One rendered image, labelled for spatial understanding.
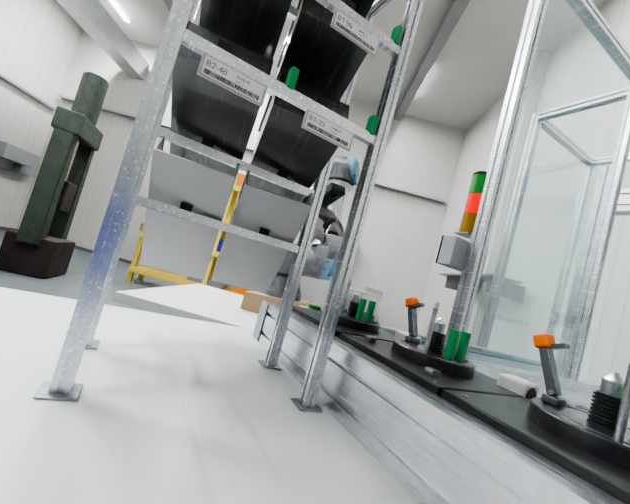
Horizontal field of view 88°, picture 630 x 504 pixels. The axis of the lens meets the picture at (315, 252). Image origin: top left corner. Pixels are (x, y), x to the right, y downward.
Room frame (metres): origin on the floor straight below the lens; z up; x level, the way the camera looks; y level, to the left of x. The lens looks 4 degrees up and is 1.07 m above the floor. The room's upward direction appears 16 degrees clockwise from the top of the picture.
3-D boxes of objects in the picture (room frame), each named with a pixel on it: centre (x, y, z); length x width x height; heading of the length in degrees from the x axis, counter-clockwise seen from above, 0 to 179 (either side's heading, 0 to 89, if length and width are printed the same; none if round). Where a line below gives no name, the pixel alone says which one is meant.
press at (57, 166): (4.76, 3.81, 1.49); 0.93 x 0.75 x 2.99; 1
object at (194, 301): (1.33, 0.08, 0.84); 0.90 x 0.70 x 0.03; 89
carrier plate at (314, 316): (0.82, -0.13, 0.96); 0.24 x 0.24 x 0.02; 28
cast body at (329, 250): (0.81, -0.04, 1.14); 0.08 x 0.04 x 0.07; 28
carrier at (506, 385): (0.59, -0.25, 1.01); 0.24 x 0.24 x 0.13; 28
